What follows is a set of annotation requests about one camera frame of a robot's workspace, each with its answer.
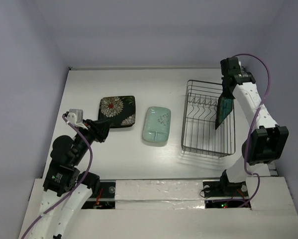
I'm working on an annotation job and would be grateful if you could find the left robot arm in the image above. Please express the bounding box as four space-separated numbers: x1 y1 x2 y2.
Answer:
23 114 111 239

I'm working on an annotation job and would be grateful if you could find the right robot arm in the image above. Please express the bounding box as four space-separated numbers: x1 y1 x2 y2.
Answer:
215 56 289 196

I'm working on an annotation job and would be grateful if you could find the white foam front panel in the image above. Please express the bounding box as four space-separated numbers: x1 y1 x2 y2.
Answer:
20 177 298 239

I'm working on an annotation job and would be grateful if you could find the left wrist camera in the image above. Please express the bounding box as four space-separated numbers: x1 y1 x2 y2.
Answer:
64 109 87 128

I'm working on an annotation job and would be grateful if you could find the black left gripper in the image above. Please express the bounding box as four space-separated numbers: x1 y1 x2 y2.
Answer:
72 117 112 164

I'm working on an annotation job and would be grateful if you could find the light green rectangular plate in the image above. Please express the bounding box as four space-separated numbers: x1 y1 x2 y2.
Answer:
142 106 172 143

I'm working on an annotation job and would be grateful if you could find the black plate with teal centre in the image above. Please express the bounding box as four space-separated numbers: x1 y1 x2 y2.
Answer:
215 93 233 129

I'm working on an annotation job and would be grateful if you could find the small black floral square plate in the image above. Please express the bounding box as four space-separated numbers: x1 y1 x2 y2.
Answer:
98 96 136 128

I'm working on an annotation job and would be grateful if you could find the grey wire dish rack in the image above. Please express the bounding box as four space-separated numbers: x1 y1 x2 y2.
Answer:
181 80 236 158

